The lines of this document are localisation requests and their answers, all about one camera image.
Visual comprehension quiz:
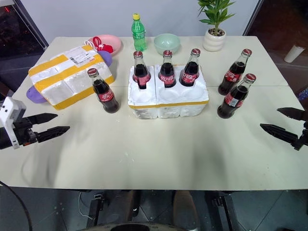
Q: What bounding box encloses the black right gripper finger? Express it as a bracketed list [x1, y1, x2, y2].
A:
[259, 123, 303, 151]
[276, 107, 308, 121]

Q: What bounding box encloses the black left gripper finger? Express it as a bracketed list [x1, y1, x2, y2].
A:
[23, 113, 59, 126]
[36, 126, 71, 144]

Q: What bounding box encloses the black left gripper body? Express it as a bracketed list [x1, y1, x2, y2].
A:
[12, 117, 39, 147]

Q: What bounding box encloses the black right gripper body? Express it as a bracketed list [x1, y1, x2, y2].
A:
[299, 119, 308, 146]

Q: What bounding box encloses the foam package with yellow tape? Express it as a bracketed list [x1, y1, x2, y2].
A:
[28, 45, 116, 111]

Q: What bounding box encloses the glass cola bottle red cap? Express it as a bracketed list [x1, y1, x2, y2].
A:
[87, 67, 120, 114]
[180, 48, 202, 88]
[158, 50, 178, 89]
[132, 51, 152, 90]
[218, 48, 253, 96]
[217, 73, 257, 119]

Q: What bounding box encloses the white foam bottle crate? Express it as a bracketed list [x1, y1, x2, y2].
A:
[127, 64, 210, 120]

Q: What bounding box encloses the purple plastic tray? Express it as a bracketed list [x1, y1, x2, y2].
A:
[26, 50, 113, 105]

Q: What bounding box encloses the white cup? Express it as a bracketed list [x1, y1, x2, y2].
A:
[284, 44, 306, 64]

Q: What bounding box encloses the black table leg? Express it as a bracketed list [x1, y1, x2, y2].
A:
[87, 192, 104, 227]
[211, 192, 235, 231]

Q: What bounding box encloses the red toy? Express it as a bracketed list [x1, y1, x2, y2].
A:
[92, 36, 114, 53]

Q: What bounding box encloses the pink plastic bowl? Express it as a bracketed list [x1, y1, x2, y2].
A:
[87, 34, 122, 57]

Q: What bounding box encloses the white ribbed plant pot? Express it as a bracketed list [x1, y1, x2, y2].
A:
[202, 28, 227, 52]

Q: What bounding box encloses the dark rounded shape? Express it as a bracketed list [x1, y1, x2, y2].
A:
[105, 222, 165, 231]

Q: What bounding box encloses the green potted plant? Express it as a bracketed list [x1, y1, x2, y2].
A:
[197, 0, 236, 35]

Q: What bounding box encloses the green soda bottle yellow cap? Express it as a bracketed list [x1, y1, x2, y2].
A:
[131, 13, 148, 51]

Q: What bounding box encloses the mint green bowl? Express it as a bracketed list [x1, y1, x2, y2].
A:
[154, 33, 181, 56]

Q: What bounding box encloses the black cable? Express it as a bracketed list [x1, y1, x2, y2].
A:
[0, 180, 34, 231]

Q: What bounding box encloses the white cable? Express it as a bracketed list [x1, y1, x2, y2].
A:
[77, 192, 95, 220]

